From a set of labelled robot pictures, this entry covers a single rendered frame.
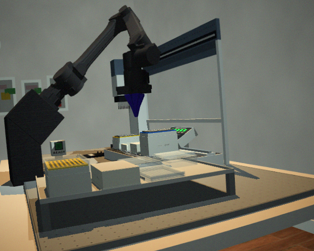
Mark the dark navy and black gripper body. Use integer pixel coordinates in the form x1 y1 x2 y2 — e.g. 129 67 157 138
116 68 152 95

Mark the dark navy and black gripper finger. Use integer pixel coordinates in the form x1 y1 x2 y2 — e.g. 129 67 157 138
132 93 144 117
125 94 135 116

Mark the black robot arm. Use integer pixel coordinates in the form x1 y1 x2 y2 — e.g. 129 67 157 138
39 5 161 111

